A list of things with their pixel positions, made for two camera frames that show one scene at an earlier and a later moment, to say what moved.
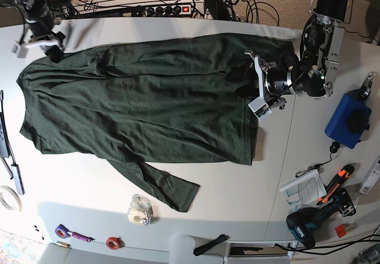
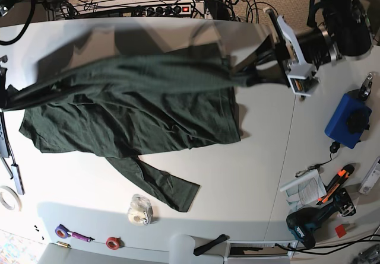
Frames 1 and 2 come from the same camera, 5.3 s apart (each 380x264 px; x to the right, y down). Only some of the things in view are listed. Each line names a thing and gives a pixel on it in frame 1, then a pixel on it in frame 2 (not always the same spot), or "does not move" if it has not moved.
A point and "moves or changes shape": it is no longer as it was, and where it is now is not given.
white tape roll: [6, 205] does not move
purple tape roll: [62, 232] does not move
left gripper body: [42, 34] → [5, 94]
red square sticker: [340, 231] does not move
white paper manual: [304, 190] does not move
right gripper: [274, 83] → [301, 52]
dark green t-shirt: [158, 102] moves or changes shape
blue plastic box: [348, 119] does not move
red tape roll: [114, 243] does not move
